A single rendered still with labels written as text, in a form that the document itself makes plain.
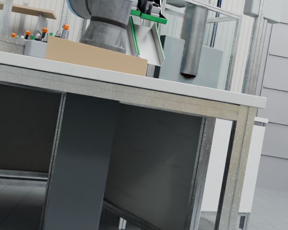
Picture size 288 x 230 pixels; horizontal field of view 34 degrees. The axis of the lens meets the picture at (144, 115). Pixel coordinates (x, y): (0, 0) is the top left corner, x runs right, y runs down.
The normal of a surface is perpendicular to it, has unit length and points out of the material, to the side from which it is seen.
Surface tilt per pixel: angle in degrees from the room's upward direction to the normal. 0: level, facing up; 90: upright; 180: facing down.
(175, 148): 90
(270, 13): 90
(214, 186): 90
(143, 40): 45
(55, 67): 90
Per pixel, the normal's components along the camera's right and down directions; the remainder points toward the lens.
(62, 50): 0.07, 0.02
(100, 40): 0.04, -0.25
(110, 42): 0.39, -0.18
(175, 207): -0.83, -0.14
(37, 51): 0.53, 0.10
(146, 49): 0.38, -0.65
